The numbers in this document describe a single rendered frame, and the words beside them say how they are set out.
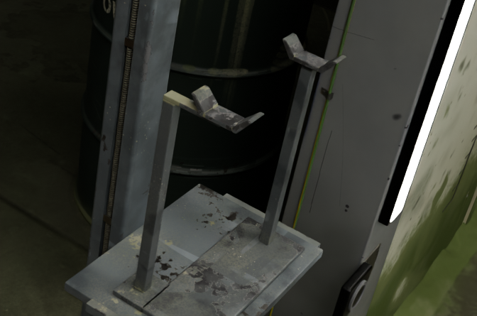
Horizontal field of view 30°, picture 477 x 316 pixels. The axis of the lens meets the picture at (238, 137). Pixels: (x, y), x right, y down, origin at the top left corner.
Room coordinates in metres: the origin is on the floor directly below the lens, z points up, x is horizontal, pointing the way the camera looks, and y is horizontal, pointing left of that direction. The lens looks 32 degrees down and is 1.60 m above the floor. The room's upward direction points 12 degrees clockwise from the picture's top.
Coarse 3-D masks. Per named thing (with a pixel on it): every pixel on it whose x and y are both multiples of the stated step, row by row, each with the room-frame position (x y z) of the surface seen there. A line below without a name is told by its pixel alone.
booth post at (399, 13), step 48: (384, 0) 1.36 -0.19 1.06; (432, 0) 1.33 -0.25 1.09; (336, 48) 1.39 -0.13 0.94; (384, 48) 1.35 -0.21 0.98; (432, 48) 1.32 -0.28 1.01; (336, 96) 1.38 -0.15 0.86; (384, 96) 1.34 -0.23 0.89; (336, 144) 1.37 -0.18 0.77; (384, 144) 1.33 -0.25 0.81; (336, 192) 1.35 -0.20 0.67; (384, 192) 1.32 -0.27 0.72; (336, 240) 1.34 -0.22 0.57; (384, 240) 1.41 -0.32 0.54; (336, 288) 1.33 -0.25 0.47
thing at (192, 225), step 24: (192, 192) 1.10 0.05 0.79; (216, 192) 1.11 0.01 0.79; (168, 216) 1.03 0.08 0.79; (192, 216) 1.04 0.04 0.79; (216, 216) 1.05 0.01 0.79; (240, 216) 1.07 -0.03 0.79; (168, 240) 0.98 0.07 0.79; (192, 240) 0.99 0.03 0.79; (216, 240) 1.00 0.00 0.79; (96, 264) 0.90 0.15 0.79; (120, 264) 0.91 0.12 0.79; (168, 264) 0.93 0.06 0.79; (312, 264) 1.00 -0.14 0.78; (72, 288) 0.84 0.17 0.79; (96, 288) 0.85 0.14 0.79; (288, 288) 0.94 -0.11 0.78; (120, 312) 0.82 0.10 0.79; (264, 312) 0.88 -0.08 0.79
